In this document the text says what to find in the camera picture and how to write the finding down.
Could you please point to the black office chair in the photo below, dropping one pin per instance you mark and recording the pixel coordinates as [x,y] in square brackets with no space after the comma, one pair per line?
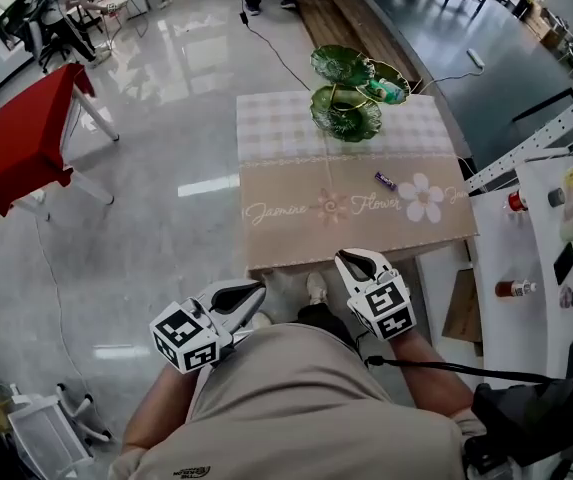
[38,33]

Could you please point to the red cloth covered table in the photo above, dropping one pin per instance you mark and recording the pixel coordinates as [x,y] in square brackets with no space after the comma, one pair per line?
[21,148]

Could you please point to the person's white shoe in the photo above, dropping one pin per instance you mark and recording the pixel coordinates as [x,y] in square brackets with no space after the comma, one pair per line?
[262,319]
[317,288]

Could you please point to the white power strip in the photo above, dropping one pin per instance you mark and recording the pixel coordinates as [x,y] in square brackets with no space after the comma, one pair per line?
[476,58]

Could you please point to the person's beige shirt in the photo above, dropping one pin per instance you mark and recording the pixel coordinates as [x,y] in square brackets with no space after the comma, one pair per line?
[291,418]

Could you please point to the grey tape roll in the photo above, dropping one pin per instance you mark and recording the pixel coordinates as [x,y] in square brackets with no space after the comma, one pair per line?
[556,197]

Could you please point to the green tiered glass dish stand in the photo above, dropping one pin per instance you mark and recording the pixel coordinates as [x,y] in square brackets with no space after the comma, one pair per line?
[346,118]

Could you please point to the cardboard boxes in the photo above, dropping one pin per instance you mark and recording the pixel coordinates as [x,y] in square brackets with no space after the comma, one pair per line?
[541,23]

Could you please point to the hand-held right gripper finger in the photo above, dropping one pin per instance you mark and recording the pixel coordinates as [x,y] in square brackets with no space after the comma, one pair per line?
[373,257]
[352,284]

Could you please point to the black phone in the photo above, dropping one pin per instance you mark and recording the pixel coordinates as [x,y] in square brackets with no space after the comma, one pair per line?
[564,264]

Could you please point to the flat cardboard sheet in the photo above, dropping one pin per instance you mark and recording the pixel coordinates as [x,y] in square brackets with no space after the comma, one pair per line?
[466,308]

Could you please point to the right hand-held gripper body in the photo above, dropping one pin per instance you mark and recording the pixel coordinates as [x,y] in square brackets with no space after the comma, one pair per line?
[386,310]

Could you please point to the person's black shorts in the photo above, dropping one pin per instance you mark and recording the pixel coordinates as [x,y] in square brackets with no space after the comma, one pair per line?
[326,318]

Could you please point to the orange drink bottle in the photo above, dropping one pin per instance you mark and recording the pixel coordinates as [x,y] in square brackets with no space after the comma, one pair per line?
[508,289]

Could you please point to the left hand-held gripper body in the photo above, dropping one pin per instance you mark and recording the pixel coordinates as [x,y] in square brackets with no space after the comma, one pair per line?
[183,338]

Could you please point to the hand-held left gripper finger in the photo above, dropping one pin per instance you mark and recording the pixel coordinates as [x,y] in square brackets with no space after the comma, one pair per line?
[238,285]
[246,315]

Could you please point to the purple candy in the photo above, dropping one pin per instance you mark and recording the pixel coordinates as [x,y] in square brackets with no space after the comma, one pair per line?
[387,181]

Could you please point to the white side cabinet with items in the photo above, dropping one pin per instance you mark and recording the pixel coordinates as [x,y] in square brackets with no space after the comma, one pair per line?
[506,248]

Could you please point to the black bag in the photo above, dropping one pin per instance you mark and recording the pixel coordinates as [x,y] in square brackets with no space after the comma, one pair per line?
[531,413]

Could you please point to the person's right forearm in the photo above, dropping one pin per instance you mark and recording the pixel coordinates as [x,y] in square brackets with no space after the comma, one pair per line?
[431,383]

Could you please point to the person's left forearm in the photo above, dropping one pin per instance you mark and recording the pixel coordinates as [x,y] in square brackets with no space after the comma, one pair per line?
[161,408]

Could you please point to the clear plastic bag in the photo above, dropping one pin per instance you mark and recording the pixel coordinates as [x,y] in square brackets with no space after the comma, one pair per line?
[395,95]

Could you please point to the beige floral tablecloth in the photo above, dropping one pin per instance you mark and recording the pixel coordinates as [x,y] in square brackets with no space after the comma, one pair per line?
[286,238]

